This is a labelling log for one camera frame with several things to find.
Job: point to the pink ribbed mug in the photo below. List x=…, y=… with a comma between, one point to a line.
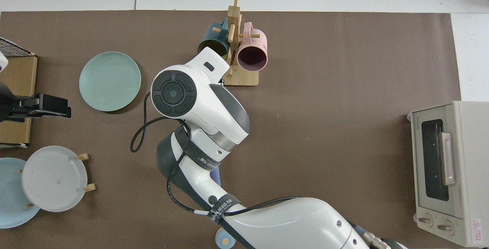
x=254, y=41

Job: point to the dark teal mug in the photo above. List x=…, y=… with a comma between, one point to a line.
x=210, y=35

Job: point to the wooden plate rack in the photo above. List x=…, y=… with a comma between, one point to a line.
x=82, y=156

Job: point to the light blue plate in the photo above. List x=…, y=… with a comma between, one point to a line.
x=11, y=203

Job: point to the brown table cloth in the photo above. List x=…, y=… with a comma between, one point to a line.
x=324, y=69

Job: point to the grey plate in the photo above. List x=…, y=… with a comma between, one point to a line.
x=53, y=180

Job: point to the wooden cup stand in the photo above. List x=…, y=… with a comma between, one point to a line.
x=244, y=78

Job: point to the pale toaster oven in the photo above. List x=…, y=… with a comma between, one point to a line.
x=473, y=165

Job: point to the small blue round thing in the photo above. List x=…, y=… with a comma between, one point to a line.
x=221, y=239

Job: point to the pale green plate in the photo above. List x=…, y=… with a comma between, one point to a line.
x=110, y=81

